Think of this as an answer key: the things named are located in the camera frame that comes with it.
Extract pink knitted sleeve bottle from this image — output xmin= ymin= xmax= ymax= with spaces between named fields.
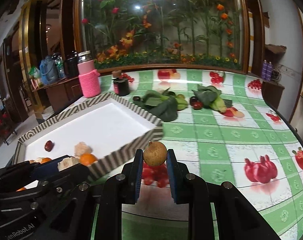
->
xmin=77 ymin=51 xmax=101 ymax=98

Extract dark red cherry tomato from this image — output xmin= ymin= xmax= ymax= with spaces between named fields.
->
xmin=192 ymin=101 xmax=204 ymax=110

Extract green leafy vegetable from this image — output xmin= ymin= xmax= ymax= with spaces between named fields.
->
xmin=192 ymin=84 xmax=233 ymax=113
xmin=132 ymin=89 xmax=188 ymax=122

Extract right green leafy vegetable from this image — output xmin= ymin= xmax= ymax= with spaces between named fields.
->
xmin=192 ymin=84 xmax=233 ymax=113

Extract small dark jar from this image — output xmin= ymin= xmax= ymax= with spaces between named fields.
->
xmin=112 ymin=70 xmax=130 ymax=96

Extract orange mandarin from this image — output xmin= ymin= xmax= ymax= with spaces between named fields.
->
xmin=40 ymin=157 xmax=52 ymax=164
xmin=17 ymin=187 xmax=26 ymax=192
xmin=79 ymin=153 xmax=98 ymax=166

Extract left green leafy vegetable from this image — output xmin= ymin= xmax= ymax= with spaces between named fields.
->
xmin=132 ymin=89 xmax=188 ymax=122

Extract wooden side cabinet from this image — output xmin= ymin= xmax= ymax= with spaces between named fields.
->
xmin=32 ymin=77 xmax=83 ymax=111

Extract green tablecloth with fruits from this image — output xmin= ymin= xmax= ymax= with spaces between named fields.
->
xmin=73 ymin=68 xmax=303 ymax=240

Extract dried red date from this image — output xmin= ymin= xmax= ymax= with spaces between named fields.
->
xmin=44 ymin=140 xmax=54 ymax=152

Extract white striped cardboard tray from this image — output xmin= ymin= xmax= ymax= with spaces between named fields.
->
xmin=12 ymin=93 xmax=163 ymax=182

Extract purple spray cans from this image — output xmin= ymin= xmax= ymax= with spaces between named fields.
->
xmin=261 ymin=60 xmax=273 ymax=81

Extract blue thermos jug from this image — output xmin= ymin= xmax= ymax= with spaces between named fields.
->
xmin=40 ymin=55 xmax=58 ymax=86

